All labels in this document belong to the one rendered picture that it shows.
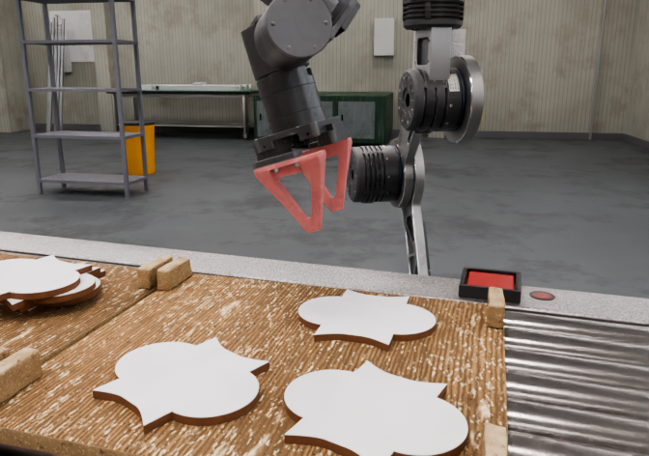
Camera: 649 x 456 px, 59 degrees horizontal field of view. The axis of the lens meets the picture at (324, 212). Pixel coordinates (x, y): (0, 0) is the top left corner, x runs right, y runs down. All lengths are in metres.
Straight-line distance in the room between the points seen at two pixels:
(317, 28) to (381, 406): 0.31
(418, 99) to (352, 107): 7.82
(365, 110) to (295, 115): 8.53
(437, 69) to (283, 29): 0.85
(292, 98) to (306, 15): 0.09
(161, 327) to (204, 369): 0.12
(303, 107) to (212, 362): 0.25
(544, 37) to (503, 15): 0.81
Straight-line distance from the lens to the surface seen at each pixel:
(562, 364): 0.63
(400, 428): 0.45
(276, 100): 0.57
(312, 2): 0.51
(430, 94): 1.31
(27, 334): 0.67
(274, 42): 0.50
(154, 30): 12.47
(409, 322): 0.62
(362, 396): 0.49
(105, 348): 0.61
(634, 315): 0.79
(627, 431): 0.55
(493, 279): 0.80
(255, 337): 0.60
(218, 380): 0.51
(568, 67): 11.45
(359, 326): 0.60
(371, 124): 9.09
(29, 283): 0.72
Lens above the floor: 1.20
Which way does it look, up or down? 14 degrees down
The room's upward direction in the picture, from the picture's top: straight up
